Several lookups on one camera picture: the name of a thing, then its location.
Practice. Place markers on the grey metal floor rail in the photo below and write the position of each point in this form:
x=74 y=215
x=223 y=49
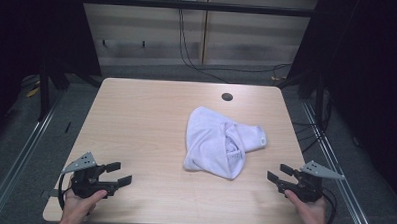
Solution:
x=338 y=170
x=18 y=159

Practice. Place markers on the white printed towel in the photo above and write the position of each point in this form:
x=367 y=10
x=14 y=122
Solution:
x=215 y=142

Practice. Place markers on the dark curtain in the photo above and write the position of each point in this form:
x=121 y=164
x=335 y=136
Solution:
x=371 y=81
x=29 y=36

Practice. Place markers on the grey tape strip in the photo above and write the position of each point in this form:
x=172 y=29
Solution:
x=52 y=193

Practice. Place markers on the small black floor piece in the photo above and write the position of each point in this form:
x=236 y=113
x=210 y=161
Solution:
x=68 y=127

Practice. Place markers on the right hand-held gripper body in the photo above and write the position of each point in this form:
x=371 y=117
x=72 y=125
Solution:
x=305 y=189

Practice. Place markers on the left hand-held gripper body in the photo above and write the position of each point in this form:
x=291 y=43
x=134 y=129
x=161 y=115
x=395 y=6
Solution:
x=84 y=183

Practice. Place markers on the person's left hand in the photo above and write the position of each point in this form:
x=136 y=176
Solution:
x=78 y=208

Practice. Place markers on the black horizontal metal bar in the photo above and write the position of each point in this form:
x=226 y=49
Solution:
x=196 y=6

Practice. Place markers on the person's right hand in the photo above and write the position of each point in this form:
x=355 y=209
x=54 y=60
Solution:
x=313 y=214

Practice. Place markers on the black metal stand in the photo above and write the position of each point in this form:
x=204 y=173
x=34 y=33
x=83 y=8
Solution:
x=44 y=93

